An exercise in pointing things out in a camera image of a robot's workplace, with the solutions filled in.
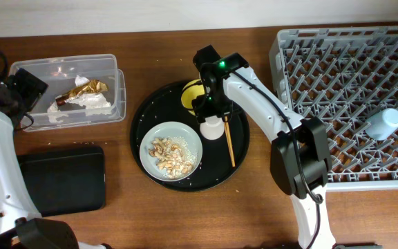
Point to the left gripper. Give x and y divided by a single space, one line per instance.
31 84

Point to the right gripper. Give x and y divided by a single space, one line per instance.
203 108

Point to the yellow bowl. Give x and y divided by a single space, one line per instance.
190 92

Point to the white cup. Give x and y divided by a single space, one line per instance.
212 128

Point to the grey plate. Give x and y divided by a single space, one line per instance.
163 130

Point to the food scraps and rice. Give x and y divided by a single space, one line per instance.
174 157

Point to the white tissue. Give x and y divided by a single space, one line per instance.
87 100

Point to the gold coffee sachet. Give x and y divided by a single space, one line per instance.
92 86

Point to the light blue cup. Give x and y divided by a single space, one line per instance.
382 124

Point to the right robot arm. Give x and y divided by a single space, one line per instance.
300 156

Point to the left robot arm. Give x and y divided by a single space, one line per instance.
21 224

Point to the grey dishwasher rack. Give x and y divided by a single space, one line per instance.
343 76

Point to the round black serving tray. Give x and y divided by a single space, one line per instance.
164 105

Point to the clear plastic bin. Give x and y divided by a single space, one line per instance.
60 73

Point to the black rectangular tray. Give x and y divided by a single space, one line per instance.
67 181

